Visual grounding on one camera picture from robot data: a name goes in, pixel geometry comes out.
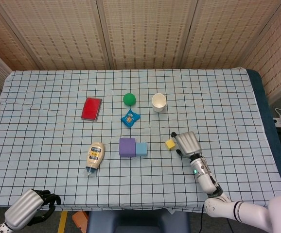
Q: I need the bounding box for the medium light blue foam cube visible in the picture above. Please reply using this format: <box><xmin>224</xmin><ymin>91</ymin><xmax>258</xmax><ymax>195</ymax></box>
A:
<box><xmin>135</xmin><ymin>142</ymin><xmax>148</xmax><ymax>157</ymax></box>

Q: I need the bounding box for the large purple foam cube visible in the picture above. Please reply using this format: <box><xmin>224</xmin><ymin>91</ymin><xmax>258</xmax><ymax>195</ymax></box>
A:
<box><xmin>119</xmin><ymin>137</ymin><xmax>137</xmax><ymax>158</ymax></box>

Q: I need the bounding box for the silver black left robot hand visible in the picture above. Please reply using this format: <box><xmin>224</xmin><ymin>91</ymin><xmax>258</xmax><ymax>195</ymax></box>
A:
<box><xmin>4</xmin><ymin>188</ymin><xmax>61</xmax><ymax>230</ymax></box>

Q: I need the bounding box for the small yellow foam cube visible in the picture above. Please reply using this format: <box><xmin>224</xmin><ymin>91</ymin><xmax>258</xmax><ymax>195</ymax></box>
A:
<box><xmin>164</xmin><ymin>139</ymin><xmax>176</xmax><ymax>150</ymax></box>

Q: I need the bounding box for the beige woven folding screen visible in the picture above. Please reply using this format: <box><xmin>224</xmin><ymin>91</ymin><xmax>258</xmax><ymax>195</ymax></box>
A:
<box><xmin>0</xmin><ymin>0</ymin><xmax>281</xmax><ymax>102</ymax></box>

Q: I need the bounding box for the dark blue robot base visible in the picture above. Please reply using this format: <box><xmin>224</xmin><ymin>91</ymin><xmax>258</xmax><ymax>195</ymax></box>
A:
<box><xmin>86</xmin><ymin>210</ymin><xmax>190</xmax><ymax>233</ymax></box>

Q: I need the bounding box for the orange object on floor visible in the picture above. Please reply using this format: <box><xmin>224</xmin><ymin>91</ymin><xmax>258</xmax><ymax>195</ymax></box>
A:
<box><xmin>72</xmin><ymin>210</ymin><xmax>88</xmax><ymax>231</ymax></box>

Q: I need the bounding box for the blue snack packet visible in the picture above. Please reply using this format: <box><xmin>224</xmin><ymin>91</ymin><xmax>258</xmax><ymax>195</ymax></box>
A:
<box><xmin>120</xmin><ymin>109</ymin><xmax>141</xmax><ymax>128</ymax></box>

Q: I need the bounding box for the white paper cup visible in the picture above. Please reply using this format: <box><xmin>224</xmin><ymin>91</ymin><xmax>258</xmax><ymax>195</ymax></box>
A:
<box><xmin>151</xmin><ymin>93</ymin><xmax>167</xmax><ymax>113</ymax></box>

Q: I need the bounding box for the mayonnaise squeeze bottle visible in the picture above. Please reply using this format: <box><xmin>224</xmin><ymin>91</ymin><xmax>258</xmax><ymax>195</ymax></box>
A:
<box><xmin>84</xmin><ymin>141</ymin><xmax>106</xmax><ymax>178</ymax></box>

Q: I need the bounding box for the light blue checkered tablecloth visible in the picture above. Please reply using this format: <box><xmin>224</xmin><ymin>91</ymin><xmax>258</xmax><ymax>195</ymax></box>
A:
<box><xmin>0</xmin><ymin>68</ymin><xmax>281</xmax><ymax>212</ymax></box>

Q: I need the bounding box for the dark blue padded table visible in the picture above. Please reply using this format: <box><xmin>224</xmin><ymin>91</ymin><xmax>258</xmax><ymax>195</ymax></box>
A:
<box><xmin>246</xmin><ymin>69</ymin><xmax>281</xmax><ymax>214</ymax></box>

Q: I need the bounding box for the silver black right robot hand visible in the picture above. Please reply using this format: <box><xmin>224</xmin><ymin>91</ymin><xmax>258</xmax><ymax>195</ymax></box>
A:
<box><xmin>171</xmin><ymin>131</ymin><xmax>202</xmax><ymax>157</ymax></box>

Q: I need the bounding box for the red flat case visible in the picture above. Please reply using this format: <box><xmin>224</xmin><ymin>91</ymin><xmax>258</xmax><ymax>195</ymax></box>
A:
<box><xmin>80</xmin><ymin>97</ymin><xmax>103</xmax><ymax>121</ymax></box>

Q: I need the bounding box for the green ball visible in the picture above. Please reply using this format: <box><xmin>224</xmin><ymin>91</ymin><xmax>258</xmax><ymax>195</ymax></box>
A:
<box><xmin>123</xmin><ymin>93</ymin><xmax>137</xmax><ymax>106</ymax></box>

